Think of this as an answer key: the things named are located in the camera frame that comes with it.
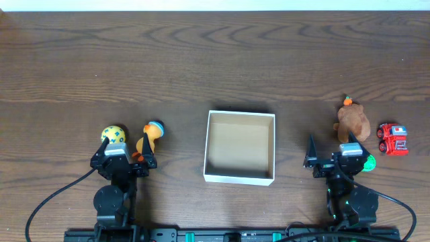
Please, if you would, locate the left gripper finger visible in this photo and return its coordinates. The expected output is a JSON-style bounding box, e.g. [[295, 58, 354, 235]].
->
[[97, 137, 110, 157], [142, 133, 154, 162]]

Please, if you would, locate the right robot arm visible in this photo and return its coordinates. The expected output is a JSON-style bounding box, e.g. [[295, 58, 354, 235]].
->
[[304, 133, 378, 231]]

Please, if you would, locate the yellow ball with blue letters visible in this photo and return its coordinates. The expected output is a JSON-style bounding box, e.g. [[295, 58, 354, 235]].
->
[[101, 126, 126, 144]]

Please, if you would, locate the black cable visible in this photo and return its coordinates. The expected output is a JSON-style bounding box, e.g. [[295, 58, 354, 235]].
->
[[334, 161, 418, 242], [24, 167, 98, 242]]

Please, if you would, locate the orange rubber duck blue cap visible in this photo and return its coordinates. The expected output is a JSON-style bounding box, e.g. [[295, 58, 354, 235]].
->
[[132, 121, 165, 161]]

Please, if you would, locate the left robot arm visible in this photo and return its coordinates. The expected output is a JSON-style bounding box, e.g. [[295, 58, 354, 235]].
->
[[90, 134, 157, 241]]

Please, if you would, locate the left black cable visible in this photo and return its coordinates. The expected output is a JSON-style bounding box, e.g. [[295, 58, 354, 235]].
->
[[24, 167, 98, 242]]

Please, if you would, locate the brown plush bear with orange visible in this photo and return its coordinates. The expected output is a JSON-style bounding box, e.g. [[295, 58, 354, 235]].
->
[[333, 96, 371, 143]]

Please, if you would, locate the right black cable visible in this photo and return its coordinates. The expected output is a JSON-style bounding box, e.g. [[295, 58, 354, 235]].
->
[[334, 161, 418, 242]]

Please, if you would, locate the red toy fire truck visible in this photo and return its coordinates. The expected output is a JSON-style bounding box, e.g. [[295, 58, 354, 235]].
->
[[376, 123, 409, 156]]

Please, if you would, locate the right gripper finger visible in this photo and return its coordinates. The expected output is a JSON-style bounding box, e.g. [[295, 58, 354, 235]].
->
[[347, 132, 362, 148], [305, 135, 317, 161]]

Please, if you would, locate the white cardboard box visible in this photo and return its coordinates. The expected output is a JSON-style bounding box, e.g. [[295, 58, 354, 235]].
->
[[204, 110, 275, 186]]

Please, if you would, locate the green round toy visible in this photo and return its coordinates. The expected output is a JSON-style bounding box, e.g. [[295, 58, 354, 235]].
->
[[362, 155, 376, 172]]

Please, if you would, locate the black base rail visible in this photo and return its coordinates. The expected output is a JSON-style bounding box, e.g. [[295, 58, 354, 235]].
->
[[64, 227, 401, 242]]

